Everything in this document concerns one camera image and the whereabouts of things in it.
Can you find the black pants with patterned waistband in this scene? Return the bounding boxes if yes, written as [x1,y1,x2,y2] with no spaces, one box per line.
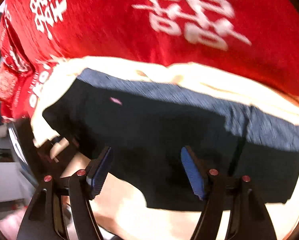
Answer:
[43,69,299,211]

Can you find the cream seat cushion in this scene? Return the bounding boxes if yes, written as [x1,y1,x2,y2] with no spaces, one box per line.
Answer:
[31,56,299,239]

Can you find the red embroidered satin pillow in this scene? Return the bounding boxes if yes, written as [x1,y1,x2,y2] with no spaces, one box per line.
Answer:
[0,63,18,101]

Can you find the red blanket with white characters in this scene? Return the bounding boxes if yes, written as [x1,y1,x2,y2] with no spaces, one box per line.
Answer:
[0,0,299,119]

